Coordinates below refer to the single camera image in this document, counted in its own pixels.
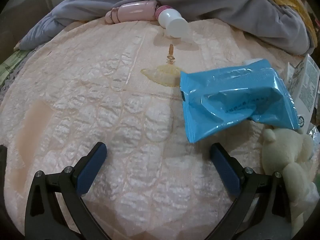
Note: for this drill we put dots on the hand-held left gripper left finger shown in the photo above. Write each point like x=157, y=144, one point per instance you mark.
x=90, y=170

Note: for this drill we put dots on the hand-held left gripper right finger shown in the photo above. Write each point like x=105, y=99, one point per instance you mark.
x=225, y=170

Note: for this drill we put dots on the large blue plastic packet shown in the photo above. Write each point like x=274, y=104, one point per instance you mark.
x=225, y=92

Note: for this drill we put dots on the cream plush bear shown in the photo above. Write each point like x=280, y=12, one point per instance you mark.
x=282, y=152

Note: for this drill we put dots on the white carton with green print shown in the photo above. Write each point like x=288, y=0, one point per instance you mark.
x=307, y=85

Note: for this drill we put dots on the green checked sheet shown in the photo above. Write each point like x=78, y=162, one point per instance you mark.
x=10, y=62

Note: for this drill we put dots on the pink and white bottle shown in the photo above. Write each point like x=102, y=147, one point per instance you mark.
x=132, y=11

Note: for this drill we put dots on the grey blue quilt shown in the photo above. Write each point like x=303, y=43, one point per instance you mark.
x=212, y=2

